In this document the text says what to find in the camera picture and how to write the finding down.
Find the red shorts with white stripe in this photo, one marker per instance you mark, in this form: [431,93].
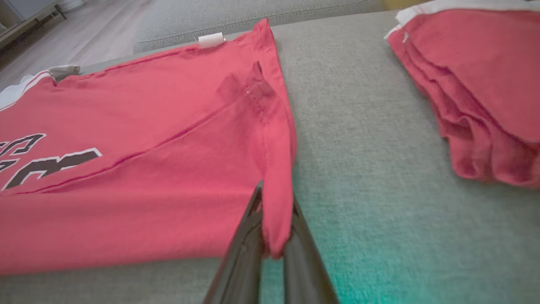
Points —
[485,76]

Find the red jersey shirt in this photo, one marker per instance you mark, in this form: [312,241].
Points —
[126,126]

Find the grey sofa back cushion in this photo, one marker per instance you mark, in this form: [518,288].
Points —
[211,17]

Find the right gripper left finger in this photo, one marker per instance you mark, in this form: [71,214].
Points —
[240,261]

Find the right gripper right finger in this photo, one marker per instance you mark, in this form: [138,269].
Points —
[303,270]

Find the grey low cabinet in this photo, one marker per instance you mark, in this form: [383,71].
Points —
[21,19]

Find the white round object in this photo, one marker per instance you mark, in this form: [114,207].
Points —
[71,4]

